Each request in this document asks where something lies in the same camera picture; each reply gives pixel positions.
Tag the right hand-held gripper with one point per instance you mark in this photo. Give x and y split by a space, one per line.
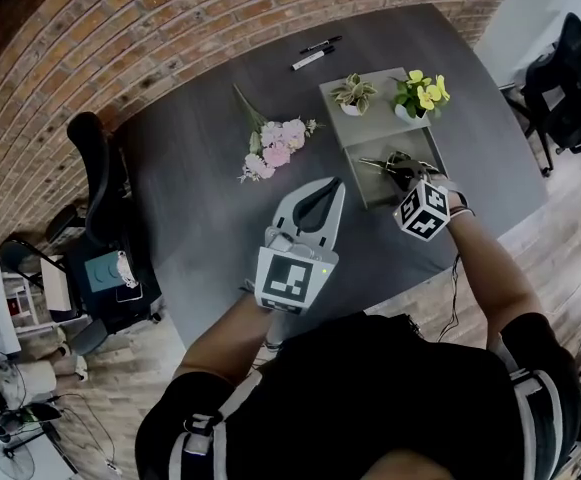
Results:
422 213

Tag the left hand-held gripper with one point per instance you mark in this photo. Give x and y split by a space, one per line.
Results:
290 280

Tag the grey metal tray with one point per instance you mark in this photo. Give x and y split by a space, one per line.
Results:
377 118

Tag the person's right forearm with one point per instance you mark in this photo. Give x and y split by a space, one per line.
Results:
495 278

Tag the person's left forearm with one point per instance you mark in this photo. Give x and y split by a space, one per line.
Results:
225 338

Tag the pink flower bouquet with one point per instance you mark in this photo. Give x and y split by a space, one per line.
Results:
275 145

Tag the yellow flower potted plant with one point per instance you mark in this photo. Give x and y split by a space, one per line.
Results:
422 95

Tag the small green potted plant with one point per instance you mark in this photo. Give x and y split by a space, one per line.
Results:
352 94

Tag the white marker with black cap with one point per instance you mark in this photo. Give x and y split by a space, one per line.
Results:
310 59

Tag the black pen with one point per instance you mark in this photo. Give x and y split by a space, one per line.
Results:
322 44

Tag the black mesh office chair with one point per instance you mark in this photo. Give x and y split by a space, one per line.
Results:
565 93

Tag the person's black shirt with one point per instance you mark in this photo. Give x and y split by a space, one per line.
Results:
360 398

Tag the white headset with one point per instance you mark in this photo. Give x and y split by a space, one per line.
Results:
126 268

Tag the black high-back office chair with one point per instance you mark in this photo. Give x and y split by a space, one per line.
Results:
100 178

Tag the white box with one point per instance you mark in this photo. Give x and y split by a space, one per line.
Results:
56 283

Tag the black folding chair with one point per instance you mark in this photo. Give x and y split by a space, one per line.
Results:
15 255

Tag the white floor fan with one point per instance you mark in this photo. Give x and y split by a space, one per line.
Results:
7 458

